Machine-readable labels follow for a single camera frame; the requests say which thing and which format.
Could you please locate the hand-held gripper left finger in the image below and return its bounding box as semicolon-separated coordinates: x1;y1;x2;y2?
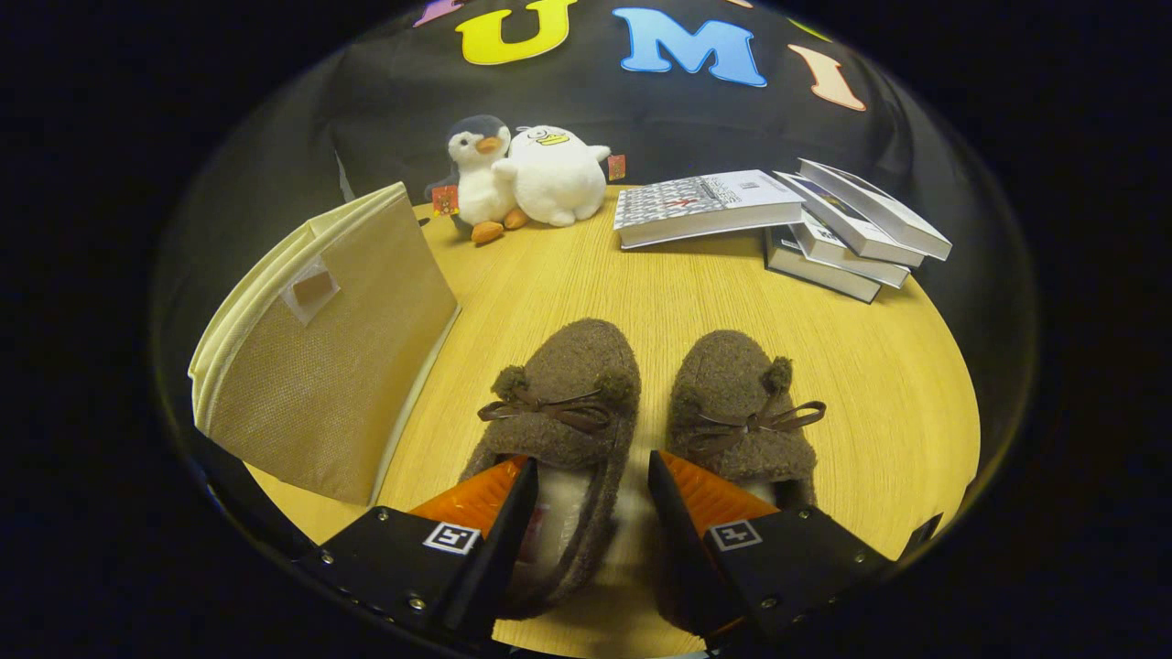
293;455;541;647

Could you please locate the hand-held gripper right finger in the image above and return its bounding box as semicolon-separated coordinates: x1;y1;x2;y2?
646;448;895;647

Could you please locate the brown fuzzy shoe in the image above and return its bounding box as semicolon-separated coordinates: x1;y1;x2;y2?
655;329;828;632
458;318;642;621

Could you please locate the beige fabric storage box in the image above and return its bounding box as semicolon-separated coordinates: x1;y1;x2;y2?
188;181;461;507

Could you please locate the dark grey book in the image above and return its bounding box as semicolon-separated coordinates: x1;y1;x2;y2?
765;224;882;304

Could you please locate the white book striped spine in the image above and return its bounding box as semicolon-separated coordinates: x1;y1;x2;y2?
792;215;912;289

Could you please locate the grey patterned cover book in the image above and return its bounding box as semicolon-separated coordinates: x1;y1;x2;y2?
613;169;807;251

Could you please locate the penguin plush toy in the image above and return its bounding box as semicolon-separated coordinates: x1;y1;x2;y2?
424;114;530;245

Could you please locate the white duck plush toy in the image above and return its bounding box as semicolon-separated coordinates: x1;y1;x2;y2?
494;124;628;228

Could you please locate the white book dark picture cover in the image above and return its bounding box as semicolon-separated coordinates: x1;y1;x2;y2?
797;157;954;262

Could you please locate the black backdrop cloth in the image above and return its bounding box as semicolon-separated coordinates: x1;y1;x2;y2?
151;0;1040;513

